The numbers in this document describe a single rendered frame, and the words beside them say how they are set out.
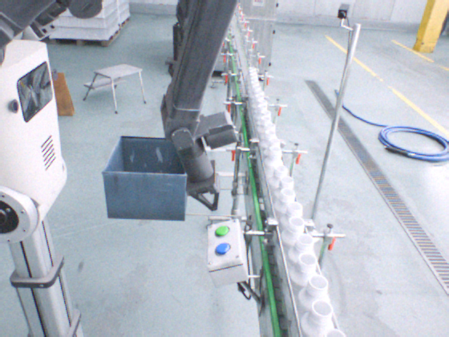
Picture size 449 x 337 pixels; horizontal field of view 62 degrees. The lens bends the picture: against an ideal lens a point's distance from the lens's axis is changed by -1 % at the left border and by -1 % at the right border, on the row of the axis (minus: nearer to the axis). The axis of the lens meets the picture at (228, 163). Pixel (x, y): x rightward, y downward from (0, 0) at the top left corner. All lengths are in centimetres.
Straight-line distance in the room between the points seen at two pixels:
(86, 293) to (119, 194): 93
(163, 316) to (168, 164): 84
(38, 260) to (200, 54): 69
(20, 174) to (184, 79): 40
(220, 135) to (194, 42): 23
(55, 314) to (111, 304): 106
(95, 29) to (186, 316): 599
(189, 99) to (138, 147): 110
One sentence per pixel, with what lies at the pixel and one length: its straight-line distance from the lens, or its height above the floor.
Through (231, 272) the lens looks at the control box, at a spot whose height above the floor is 108.
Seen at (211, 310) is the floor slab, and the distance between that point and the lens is 216.
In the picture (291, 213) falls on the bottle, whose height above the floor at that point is 115.
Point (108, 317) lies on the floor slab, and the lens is 218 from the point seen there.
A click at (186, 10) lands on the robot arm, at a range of 112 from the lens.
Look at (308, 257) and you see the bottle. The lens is 81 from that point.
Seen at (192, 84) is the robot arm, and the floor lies 150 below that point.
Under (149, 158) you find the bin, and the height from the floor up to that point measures 84.
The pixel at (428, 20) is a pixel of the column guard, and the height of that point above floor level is 67.
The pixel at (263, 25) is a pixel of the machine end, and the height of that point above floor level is 80.
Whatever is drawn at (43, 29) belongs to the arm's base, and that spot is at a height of 150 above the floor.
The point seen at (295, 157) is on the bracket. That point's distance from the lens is 136.
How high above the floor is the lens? 170
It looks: 30 degrees down
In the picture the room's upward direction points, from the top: 5 degrees clockwise
